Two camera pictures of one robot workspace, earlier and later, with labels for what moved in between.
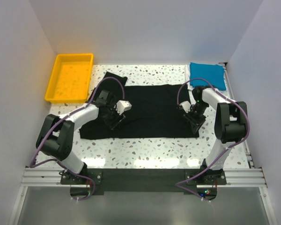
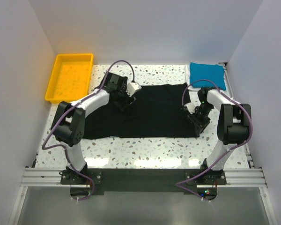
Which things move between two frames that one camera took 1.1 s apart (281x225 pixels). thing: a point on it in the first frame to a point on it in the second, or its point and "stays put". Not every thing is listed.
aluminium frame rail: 50,177 stays put
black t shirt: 154,112 stays put
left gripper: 113,123 to 123,105
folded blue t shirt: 214,74 stays put
